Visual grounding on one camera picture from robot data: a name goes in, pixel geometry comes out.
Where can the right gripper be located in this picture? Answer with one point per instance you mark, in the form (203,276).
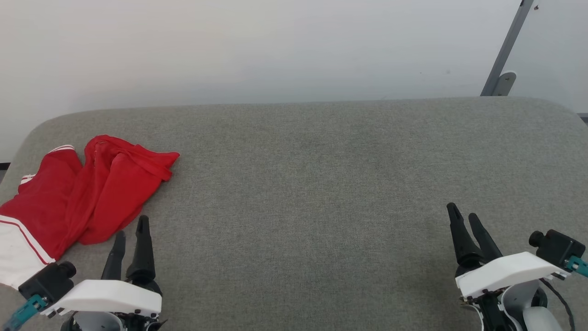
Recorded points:
(505,273)

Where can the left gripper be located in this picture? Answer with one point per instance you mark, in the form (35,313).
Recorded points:
(110,296)

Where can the red and white garment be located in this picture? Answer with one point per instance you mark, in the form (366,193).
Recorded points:
(105,193)

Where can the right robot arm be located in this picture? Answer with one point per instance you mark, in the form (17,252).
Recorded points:
(533,312)

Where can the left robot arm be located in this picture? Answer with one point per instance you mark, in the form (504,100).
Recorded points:
(98,322)

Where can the grey fabric sofa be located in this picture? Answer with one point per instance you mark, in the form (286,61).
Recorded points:
(298,184)

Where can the grey metal pole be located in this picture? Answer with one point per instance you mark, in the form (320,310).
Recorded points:
(507,46)

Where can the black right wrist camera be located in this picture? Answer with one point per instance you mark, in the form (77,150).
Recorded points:
(558,248)

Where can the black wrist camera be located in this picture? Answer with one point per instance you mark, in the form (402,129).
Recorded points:
(46,282)
(558,248)

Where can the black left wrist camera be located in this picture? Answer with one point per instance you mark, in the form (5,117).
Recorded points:
(46,282)

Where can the teal right camera connector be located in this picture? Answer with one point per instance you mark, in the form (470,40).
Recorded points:
(578,265)

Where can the teal camera connector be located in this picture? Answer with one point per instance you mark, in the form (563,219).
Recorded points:
(578,265)
(23,313)

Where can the teal left camera connector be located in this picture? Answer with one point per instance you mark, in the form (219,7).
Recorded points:
(23,313)

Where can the grey metal bracket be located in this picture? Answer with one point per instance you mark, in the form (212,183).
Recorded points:
(505,82)

